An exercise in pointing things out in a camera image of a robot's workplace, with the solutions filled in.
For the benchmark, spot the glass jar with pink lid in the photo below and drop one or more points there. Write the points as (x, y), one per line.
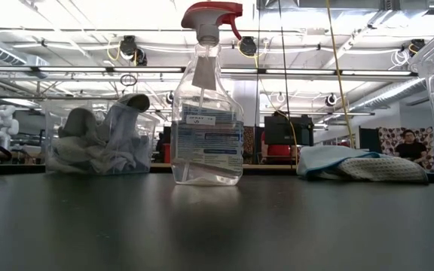
(207, 150)

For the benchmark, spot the blue and white cloth pile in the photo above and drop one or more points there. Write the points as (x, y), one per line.
(126, 128)

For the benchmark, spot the light blue microfiber towel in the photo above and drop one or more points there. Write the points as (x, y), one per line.
(326, 156)

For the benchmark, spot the grey waffle microfiber towel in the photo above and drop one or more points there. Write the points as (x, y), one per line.
(382, 169)
(77, 122)
(81, 158)

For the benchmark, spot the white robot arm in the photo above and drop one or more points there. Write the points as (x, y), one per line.
(2, 124)

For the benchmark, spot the patterned fabric partition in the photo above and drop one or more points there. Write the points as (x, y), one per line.
(248, 145)
(386, 137)

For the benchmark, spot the red box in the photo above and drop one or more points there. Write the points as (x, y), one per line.
(167, 152)

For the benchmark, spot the black monitor cart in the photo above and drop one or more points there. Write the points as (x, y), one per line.
(281, 130)

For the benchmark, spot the long ceiling light strip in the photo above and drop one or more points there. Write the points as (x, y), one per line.
(81, 69)
(337, 72)

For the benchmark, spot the person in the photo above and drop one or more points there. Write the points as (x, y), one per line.
(411, 147)

